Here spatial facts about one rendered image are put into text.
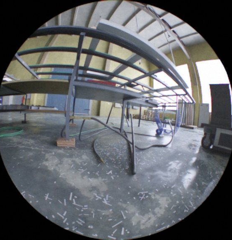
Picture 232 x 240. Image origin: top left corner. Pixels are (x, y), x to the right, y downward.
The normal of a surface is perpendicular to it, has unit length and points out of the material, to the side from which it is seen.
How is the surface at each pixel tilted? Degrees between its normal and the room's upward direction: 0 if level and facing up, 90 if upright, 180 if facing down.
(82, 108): 90
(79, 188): 0
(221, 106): 90
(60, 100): 90
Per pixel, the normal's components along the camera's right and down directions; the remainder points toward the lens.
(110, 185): 0.09, -0.99
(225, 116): -0.93, -0.06
